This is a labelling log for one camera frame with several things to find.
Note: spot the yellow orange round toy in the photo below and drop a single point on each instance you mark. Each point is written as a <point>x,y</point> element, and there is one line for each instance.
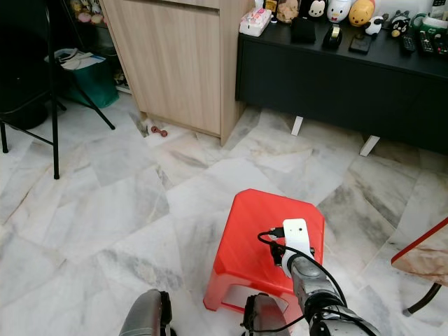
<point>362,12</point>

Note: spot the small black white figurine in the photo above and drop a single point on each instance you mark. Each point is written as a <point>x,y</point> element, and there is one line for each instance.
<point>373,26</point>

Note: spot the crumpled white paper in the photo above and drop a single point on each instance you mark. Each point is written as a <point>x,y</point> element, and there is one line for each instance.
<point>80,59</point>

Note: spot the black remote control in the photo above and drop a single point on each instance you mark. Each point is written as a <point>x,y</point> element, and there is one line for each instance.
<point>408,43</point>
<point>427,43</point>

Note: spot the black wallet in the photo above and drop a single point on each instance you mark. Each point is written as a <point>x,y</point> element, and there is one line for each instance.
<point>304,31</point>

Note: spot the green white toy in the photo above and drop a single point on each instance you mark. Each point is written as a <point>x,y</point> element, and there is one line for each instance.
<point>427,22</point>

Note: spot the silver robot right leg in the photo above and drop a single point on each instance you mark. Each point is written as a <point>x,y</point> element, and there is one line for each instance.
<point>266,318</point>

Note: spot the black low television console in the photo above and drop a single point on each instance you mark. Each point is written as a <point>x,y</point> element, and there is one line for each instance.
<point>322,84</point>

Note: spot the green waste bin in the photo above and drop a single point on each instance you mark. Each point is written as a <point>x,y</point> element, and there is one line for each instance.
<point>94,84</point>

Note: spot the marble pattern folding table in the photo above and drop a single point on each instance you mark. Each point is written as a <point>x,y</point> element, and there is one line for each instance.
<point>420,262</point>

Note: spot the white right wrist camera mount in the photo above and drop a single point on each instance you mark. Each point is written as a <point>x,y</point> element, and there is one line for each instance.
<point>295,234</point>

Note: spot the white duck toy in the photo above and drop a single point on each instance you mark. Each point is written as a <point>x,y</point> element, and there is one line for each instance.
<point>339,10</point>

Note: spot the black tape dispenser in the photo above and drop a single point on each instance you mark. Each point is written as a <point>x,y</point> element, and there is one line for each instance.
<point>333,36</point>

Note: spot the light wooden cabinet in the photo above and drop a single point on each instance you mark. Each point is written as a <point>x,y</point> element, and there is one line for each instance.
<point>168,63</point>

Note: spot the pink white tissue pack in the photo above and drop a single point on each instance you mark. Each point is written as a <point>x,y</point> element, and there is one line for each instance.
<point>255,21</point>

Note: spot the small red toy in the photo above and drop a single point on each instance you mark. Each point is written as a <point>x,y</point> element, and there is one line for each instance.
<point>157,130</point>

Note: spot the red plastic stool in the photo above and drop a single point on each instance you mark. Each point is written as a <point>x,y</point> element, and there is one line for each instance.
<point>259,238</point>

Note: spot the small black box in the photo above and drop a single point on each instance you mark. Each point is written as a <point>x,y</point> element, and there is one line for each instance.
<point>361,44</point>

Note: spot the black metal folding chair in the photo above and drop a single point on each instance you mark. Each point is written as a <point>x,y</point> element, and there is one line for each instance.
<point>28,91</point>

